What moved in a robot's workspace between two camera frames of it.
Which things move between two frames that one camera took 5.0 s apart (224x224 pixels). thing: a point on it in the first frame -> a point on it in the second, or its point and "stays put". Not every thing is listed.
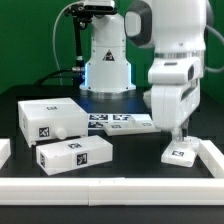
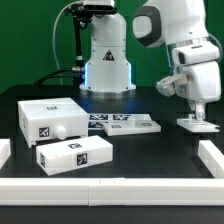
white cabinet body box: [47, 119] stays put
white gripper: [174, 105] -> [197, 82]
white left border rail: [5, 150] stays put
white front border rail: [111, 191] stays put
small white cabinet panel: [182, 154] -> [196, 125]
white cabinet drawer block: [68, 155] stays put
